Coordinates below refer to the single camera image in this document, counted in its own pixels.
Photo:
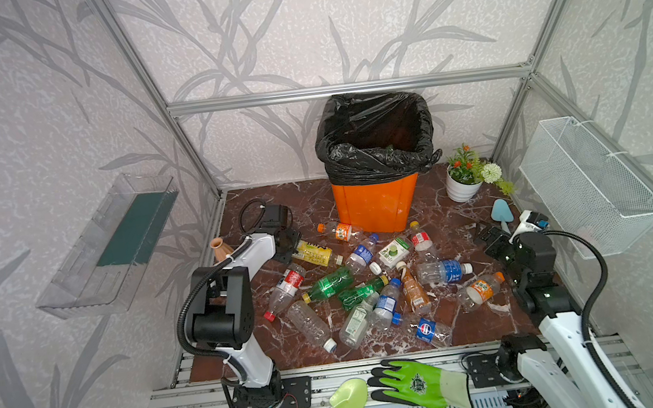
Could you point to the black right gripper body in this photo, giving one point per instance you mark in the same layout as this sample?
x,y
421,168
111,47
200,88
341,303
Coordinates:
x,y
493,239

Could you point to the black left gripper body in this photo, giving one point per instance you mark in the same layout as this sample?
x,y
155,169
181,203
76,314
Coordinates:
x,y
288,233

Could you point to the yellow label tea bottle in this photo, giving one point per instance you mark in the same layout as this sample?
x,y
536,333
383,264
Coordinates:
x,y
317,255

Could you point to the small orange label bottle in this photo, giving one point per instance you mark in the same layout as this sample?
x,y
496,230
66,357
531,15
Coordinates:
x,y
480,291

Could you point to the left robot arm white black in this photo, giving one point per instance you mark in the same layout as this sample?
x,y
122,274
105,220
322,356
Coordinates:
x,y
217,318

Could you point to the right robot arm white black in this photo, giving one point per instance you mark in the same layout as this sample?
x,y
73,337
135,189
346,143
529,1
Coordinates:
x,y
565,364

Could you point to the orange cap bottle near bin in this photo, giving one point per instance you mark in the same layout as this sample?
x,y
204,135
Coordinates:
x,y
342,231

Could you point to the blue label bottle near bin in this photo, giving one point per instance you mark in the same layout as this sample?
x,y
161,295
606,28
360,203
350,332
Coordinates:
x,y
362,255

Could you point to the orange trash bin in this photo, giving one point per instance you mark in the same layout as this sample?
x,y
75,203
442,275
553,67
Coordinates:
x,y
379,208

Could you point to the black bin liner bag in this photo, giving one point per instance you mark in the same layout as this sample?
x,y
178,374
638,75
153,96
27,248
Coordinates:
x,y
367,139

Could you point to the light blue garden trowel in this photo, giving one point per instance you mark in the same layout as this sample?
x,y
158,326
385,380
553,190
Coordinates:
x,y
502,214

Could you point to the clear bottle red label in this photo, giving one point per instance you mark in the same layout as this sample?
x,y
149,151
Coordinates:
x,y
285,291

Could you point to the blue label water bottle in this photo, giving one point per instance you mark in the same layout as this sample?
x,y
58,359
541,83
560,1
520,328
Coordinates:
x,y
445,271

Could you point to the peach ceramic vase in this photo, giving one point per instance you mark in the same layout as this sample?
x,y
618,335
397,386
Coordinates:
x,y
222,251

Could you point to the dark green Sprite bottle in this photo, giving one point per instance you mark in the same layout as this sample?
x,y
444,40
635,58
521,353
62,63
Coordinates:
x,y
329,286

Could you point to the white pot with flowers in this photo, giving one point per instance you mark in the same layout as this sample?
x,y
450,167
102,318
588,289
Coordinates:
x,y
467,172

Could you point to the red label yellow cap bottle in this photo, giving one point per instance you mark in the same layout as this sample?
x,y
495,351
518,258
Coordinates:
x,y
421,240

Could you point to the small green soda bottle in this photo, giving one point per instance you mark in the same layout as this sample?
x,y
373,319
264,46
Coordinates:
x,y
351,297

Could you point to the clear unlabelled white cap bottle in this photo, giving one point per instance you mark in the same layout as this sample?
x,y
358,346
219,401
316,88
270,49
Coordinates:
x,y
312,326

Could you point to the amber tea bottle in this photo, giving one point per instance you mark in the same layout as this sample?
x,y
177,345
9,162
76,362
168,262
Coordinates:
x,y
415,294

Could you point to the white green lime drink bottle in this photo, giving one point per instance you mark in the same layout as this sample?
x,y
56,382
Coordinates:
x,y
387,257

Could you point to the pale green label bottle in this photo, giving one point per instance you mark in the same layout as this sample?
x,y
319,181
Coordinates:
x,y
356,326

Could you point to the crushed Pepsi bottle front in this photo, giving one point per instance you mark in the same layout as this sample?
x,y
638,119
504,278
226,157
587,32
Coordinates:
x,y
430,332

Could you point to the blue cap water bottle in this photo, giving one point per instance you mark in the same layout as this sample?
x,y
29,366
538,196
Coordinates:
x,y
382,315

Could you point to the green work glove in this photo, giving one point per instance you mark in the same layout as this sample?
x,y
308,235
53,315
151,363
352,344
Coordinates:
x,y
413,383

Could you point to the light green garden trowel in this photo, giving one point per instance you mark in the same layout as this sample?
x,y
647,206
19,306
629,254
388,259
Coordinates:
x,y
353,393

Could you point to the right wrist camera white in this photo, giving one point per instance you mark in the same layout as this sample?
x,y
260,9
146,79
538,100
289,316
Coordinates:
x,y
531,221

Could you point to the white wire mesh basket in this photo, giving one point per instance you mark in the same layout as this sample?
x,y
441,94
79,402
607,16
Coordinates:
x,y
588,190

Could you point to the clear acrylic wall shelf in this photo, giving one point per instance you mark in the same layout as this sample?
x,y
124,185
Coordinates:
x,y
105,267

